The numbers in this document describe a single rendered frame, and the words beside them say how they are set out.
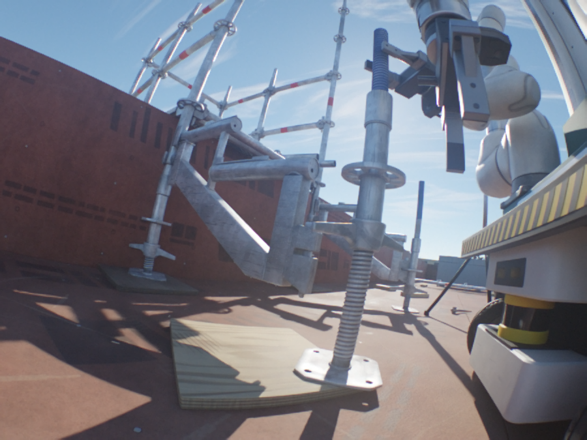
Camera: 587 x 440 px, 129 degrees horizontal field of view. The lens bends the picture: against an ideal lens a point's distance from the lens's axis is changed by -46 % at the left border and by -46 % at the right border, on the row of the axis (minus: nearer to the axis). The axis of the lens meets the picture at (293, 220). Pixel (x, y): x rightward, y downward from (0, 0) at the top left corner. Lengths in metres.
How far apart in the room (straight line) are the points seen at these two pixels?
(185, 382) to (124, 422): 0.11
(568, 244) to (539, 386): 0.16
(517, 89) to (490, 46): 0.26
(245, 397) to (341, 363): 0.20
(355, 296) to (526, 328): 0.29
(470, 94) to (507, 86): 0.41
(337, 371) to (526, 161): 0.63
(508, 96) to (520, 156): 0.16
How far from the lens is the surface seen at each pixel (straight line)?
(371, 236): 0.44
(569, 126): 0.80
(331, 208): 1.74
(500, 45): 0.42
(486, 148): 0.94
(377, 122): 0.51
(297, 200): 0.53
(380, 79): 0.59
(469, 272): 6.34
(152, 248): 1.02
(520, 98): 0.66
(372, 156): 0.48
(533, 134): 0.76
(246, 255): 0.59
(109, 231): 1.10
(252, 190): 1.50
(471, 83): 0.27
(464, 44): 0.29
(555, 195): 0.30
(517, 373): 0.37
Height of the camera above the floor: 0.21
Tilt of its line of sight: 7 degrees up
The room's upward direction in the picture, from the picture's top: 10 degrees clockwise
